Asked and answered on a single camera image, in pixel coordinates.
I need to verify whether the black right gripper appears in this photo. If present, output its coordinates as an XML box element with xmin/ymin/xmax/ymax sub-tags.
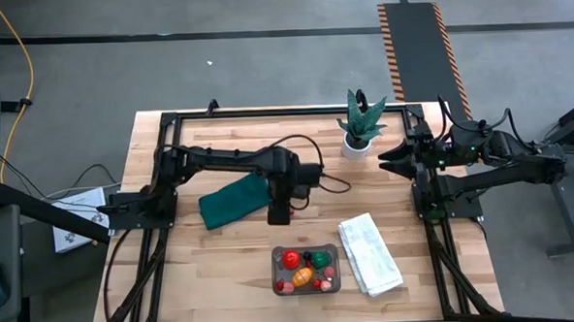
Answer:
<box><xmin>376</xmin><ymin>123</ymin><xmax>466</xmax><ymax>181</ymax></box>

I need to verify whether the black orange-striped floor mat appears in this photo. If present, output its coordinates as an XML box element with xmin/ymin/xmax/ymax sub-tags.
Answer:
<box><xmin>376</xmin><ymin>0</ymin><xmax>486</xmax><ymax>168</ymax></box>

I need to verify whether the white printed booklet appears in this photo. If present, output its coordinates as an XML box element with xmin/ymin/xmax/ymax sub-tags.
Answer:
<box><xmin>49</xmin><ymin>186</ymin><xmax>112</xmax><ymax>254</ymax></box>

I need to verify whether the white folded towel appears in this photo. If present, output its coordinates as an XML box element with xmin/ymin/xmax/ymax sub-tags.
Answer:
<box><xmin>335</xmin><ymin>210</ymin><xmax>404</xmax><ymax>300</ymax></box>

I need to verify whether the yellow cable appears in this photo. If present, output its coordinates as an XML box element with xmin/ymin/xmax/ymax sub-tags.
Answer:
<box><xmin>0</xmin><ymin>0</ymin><xmax>40</xmax><ymax>184</ymax></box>

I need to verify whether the black clamp lever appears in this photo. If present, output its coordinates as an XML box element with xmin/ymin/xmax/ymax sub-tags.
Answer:
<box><xmin>464</xmin><ymin>184</ymin><xmax>495</xmax><ymax>204</ymax></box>
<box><xmin>96</xmin><ymin>202</ymin><xmax>130</xmax><ymax>214</ymax></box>

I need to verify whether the black diagonal beam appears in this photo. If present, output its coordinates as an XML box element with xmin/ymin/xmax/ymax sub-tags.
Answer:
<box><xmin>0</xmin><ymin>177</ymin><xmax>112</xmax><ymax>250</ymax></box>

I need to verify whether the white floor cable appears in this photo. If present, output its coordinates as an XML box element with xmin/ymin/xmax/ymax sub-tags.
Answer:
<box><xmin>40</xmin><ymin>180</ymin><xmax>123</xmax><ymax>201</ymax></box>

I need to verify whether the dark brown cable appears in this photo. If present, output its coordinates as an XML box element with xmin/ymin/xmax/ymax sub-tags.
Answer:
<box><xmin>100</xmin><ymin>228</ymin><xmax>136</xmax><ymax>321</ymax></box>

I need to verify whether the grey translucent plastic container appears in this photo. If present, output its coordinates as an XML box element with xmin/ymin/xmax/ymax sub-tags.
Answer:
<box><xmin>270</xmin><ymin>242</ymin><xmax>343</xmax><ymax>298</ymax></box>

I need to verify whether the black floor cable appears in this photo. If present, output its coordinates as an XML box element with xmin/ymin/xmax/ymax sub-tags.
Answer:
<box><xmin>0</xmin><ymin>147</ymin><xmax>124</xmax><ymax>213</ymax></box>

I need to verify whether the orange toy pumpkin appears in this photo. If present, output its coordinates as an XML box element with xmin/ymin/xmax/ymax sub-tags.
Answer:
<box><xmin>291</xmin><ymin>267</ymin><xmax>316</xmax><ymax>289</ymax></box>

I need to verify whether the green succulent in white pot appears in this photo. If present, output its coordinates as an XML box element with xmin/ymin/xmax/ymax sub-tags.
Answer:
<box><xmin>335</xmin><ymin>86</ymin><xmax>391</xmax><ymax>163</ymax></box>

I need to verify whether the red toy tomato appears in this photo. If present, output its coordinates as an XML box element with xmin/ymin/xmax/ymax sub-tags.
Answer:
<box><xmin>281</xmin><ymin>249</ymin><xmax>303</xmax><ymax>271</ymax></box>

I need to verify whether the black aluminium table frame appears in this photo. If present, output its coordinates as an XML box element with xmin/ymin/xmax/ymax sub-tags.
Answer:
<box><xmin>80</xmin><ymin>86</ymin><xmax>507</xmax><ymax>322</ymax></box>

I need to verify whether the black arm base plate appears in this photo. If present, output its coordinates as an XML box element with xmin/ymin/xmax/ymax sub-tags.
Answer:
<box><xmin>106</xmin><ymin>190</ymin><xmax>179</xmax><ymax>232</ymax></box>
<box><xmin>411</xmin><ymin>178</ymin><xmax>485</xmax><ymax>220</ymax></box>

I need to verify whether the green toy bell pepper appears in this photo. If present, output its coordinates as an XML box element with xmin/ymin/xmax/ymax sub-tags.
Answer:
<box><xmin>309</xmin><ymin>250</ymin><xmax>333</xmax><ymax>272</ymax></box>

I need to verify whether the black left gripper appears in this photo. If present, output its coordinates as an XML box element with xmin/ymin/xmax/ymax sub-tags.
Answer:
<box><xmin>265</xmin><ymin>146</ymin><xmax>326</xmax><ymax>227</ymax></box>

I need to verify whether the dark green cloth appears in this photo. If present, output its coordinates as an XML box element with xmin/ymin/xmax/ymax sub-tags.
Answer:
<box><xmin>197</xmin><ymin>171</ymin><xmax>274</xmax><ymax>232</ymax></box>

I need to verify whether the black floor cable clip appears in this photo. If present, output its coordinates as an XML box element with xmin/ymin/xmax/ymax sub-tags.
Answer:
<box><xmin>0</xmin><ymin>96</ymin><xmax>34</xmax><ymax>114</ymax></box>

